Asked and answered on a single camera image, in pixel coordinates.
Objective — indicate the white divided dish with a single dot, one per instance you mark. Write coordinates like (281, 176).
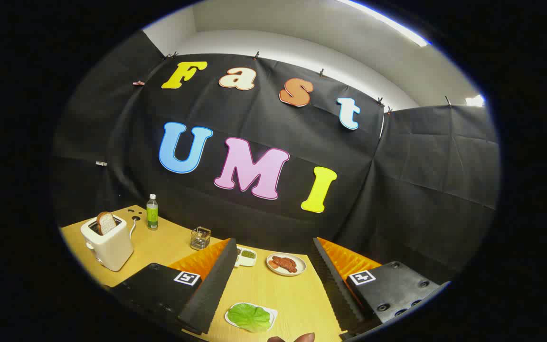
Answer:
(247, 262)

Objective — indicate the red meat slices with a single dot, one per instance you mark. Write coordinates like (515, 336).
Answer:
(285, 263)

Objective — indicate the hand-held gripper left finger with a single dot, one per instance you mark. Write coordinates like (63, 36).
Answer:
(212, 289)

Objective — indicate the green lettuce leaf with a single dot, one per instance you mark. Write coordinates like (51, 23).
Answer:
(249, 317)

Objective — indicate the white bread slice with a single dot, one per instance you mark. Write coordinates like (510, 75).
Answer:
(106, 223)

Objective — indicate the beige oval plate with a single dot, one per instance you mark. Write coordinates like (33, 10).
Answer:
(298, 272)

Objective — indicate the pile of green beans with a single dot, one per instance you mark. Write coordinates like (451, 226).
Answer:
(248, 254)

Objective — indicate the green label drink bottle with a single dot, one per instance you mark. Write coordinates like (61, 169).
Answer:
(152, 213)

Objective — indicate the white square plate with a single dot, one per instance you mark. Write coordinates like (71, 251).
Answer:
(274, 313)

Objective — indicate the white toaster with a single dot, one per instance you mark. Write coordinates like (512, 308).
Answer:
(112, 247)

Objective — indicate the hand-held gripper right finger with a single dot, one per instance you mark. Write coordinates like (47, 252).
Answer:
(333, 285)

